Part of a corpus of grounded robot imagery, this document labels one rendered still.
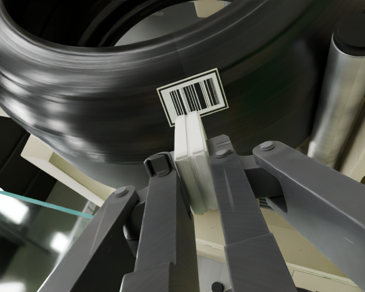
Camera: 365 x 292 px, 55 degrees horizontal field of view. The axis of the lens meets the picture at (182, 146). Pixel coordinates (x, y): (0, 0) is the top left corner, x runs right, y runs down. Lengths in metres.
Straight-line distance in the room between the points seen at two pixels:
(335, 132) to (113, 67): 0.28
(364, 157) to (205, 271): 0.65
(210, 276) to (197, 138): 0.86
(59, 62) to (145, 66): 0.10
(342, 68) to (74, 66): 0.26
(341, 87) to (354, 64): 0.04
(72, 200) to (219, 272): 10.66
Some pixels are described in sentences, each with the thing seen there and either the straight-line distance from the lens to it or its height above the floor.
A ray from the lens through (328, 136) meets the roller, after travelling 0.48.
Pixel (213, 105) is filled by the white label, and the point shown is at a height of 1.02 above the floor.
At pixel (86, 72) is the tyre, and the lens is 0.38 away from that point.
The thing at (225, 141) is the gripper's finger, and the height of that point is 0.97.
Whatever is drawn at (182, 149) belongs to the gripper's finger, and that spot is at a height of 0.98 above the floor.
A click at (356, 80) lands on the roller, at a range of 0.38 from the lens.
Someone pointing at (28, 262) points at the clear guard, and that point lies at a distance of 1.21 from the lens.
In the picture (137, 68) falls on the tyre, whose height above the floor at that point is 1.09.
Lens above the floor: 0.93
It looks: 19 degrees up
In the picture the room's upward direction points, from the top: 80 degrees counter-clockwise
